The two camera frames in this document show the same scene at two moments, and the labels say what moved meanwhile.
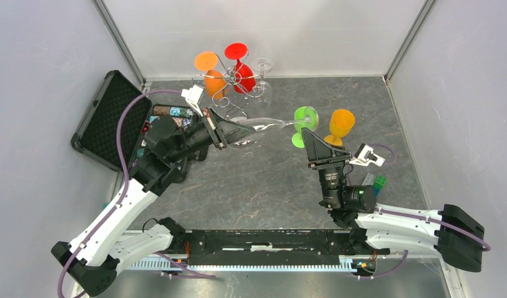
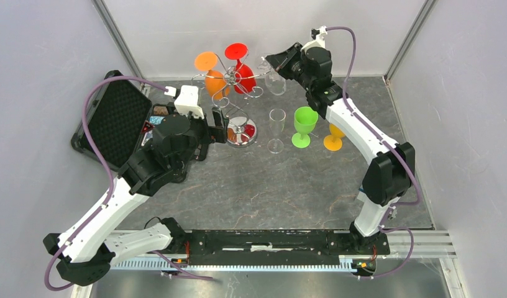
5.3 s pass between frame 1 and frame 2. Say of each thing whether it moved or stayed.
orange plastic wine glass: stayed
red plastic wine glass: stayed
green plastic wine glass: stayed
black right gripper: moved
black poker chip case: stayed
